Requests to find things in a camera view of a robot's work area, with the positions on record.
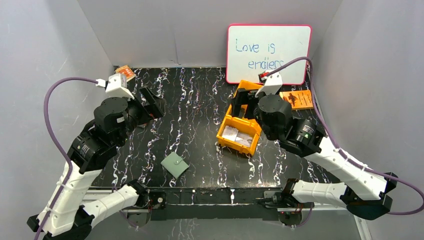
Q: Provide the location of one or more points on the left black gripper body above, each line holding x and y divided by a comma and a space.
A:
145, 106

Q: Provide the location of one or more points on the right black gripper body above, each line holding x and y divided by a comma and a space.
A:
244, 97

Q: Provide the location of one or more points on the orange divided bin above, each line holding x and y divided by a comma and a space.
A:
248, 126

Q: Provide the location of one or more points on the white cards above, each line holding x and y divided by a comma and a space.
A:
234, 135

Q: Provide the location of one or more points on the green card holder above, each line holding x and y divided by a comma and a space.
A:
174, 164

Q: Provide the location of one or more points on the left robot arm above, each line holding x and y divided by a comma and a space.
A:
65, 216

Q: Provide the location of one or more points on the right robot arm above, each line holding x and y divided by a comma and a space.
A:
362, 193

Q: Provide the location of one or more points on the small orange card box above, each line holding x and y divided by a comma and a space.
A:
126, 71

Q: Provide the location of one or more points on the pink framed whiteboard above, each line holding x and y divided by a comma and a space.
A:
255, 48

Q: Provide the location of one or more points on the orange book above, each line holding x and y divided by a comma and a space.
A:
298, 99

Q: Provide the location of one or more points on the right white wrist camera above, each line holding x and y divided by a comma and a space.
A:
271, 84

